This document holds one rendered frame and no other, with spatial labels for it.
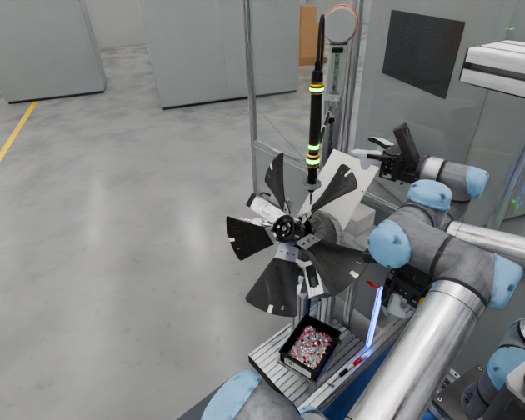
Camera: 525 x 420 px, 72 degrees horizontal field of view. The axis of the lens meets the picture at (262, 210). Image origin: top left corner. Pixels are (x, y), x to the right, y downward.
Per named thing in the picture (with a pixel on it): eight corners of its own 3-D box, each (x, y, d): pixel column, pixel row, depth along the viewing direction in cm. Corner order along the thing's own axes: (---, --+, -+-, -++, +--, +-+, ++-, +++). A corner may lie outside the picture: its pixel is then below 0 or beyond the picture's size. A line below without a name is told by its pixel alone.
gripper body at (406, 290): (414, 312, 77) (427, 271, 70) (380, 289, 82) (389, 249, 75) (432, 293, 81) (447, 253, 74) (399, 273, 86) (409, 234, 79)
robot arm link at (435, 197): (399, 188, 66) (421, 172, 71) (389, 235, 72) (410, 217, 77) (442, 205, 61) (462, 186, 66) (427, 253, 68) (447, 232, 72)
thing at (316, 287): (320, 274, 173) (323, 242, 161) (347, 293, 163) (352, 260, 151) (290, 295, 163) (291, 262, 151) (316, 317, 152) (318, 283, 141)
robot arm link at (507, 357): (470, 392, 99) (486, 364, 91) (488, 361, 107) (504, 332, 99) (518, 426, 92) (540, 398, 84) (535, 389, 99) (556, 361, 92)
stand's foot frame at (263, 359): (315, 311, 264) (316, 303, 260) (367, 353, 235) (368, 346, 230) (248, 362, 233) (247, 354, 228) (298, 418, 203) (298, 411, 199)
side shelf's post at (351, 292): (345, 326, 253) (359, 234, 205) (349, 330, 250) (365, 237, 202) (341, 329, 251) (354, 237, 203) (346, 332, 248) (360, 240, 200)
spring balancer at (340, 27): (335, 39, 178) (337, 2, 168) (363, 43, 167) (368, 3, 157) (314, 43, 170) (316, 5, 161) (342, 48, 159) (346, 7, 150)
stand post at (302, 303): (295, 359, 233) (298, 254, 181) (305, 369, 227) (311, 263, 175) (290, 363, 231) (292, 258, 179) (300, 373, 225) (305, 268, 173)
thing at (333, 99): (326, 108, 183) (327, 92, 178) (339, 109, 181) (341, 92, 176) (323, 116, 175) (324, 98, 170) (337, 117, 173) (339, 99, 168)
